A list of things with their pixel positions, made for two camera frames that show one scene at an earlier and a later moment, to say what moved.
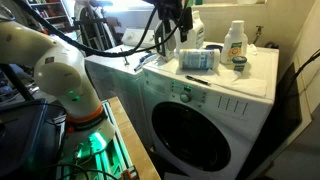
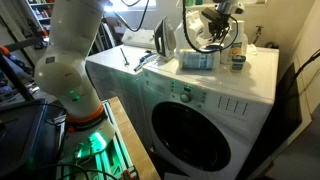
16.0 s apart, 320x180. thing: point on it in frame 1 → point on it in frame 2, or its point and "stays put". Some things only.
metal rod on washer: [126, 62] stays put
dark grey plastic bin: [29, 137] stays put
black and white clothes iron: [165, 38] stays put
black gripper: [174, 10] → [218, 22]
